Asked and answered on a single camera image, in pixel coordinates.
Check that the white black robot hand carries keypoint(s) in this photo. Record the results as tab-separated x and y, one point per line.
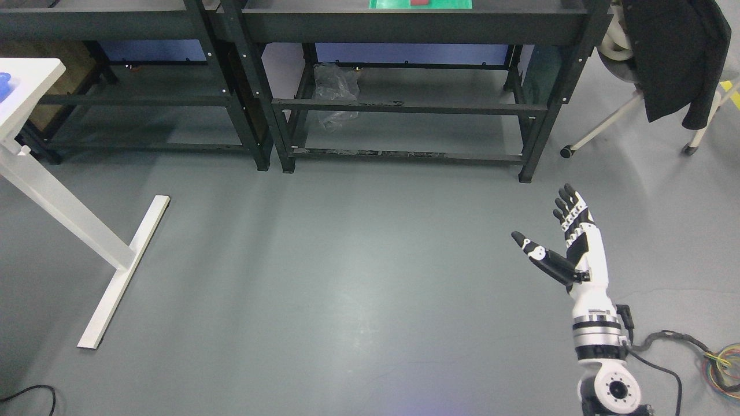
583	269

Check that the black right metal shelf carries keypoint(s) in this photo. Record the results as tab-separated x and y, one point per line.
547	43

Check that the black metal shelf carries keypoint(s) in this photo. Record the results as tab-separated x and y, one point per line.
547	43
108	104

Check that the green plastic tray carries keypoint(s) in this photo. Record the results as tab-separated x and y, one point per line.
434	4

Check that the black left metal shelf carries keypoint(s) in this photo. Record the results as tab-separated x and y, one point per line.
108	104

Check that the blue plastic tray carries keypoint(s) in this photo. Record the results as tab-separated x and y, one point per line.
6	86

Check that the white chair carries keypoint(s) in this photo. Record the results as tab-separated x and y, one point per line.
615	52

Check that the black jacket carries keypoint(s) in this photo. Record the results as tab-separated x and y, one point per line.
680	48

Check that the clear plastic bag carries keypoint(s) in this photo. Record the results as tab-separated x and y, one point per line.
338	84

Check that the white table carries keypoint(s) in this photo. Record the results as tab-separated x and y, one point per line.
32	77

